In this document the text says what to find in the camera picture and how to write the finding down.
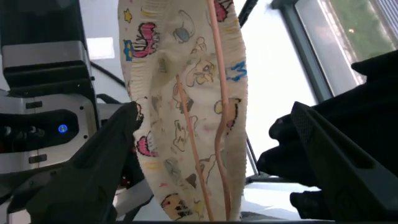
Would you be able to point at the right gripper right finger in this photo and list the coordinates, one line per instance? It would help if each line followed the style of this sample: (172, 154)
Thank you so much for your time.
(351, 180)

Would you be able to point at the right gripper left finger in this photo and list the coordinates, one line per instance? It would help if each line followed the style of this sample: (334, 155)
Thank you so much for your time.
(90, 174)

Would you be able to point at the black short-sleeved shirt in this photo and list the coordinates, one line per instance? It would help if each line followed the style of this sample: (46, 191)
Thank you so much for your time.
(357, 102)

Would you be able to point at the cream printed garment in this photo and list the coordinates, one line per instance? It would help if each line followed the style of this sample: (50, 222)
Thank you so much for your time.
(161, 77)

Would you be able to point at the pink clothes hanger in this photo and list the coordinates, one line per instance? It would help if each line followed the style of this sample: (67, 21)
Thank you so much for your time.
(222, 77)

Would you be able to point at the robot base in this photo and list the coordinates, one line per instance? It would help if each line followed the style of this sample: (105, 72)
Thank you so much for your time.
(40, 77)

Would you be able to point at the black clothes rack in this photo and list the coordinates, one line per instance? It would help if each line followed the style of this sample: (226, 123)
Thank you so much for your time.
(247, 12)

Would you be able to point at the window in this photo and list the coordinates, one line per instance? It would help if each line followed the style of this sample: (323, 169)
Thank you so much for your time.
(311, 62)

